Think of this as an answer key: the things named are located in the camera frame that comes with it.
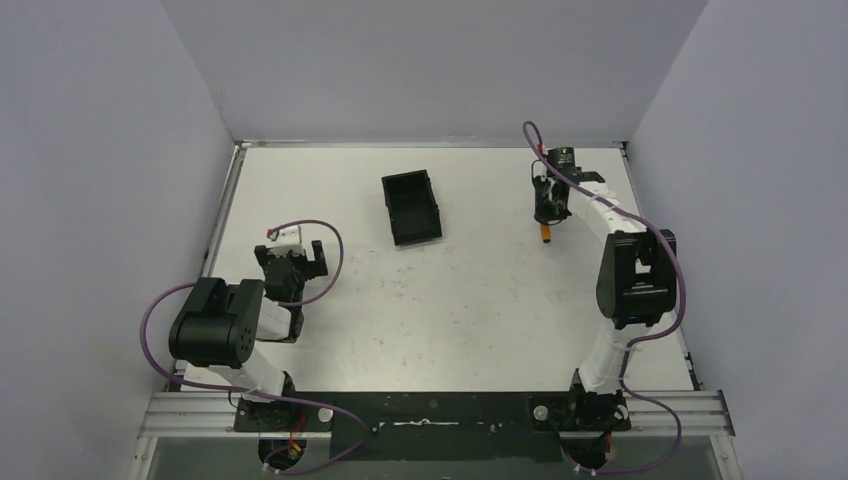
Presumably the orange handled screwdriver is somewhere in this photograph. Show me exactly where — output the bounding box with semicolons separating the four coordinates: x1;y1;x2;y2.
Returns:
540;223;552;244

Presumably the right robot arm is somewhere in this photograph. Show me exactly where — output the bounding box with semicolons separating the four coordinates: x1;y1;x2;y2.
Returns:
308;147;677;430

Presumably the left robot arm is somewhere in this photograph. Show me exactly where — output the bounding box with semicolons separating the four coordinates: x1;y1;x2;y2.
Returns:
168;240;328;431

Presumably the black plastic bin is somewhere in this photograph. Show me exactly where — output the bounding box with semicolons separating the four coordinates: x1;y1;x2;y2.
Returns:
381;170;443;247

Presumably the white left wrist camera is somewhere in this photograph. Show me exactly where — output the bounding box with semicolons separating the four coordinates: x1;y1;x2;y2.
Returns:
266;225;305;257

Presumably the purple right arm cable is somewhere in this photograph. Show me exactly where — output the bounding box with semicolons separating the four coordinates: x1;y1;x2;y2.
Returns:
521;120;688;477

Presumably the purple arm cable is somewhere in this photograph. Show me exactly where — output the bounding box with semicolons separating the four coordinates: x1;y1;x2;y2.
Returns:
521;120;688;477
139;219;372;477

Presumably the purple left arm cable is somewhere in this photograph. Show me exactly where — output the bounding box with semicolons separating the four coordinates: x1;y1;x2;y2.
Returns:
139;219;372;477

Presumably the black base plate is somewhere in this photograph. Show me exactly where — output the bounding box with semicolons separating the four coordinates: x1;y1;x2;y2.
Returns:
233;391;631;463

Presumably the aluminium rail frame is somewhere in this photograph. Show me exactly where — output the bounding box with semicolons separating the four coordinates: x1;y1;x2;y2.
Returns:
140;391;735;438

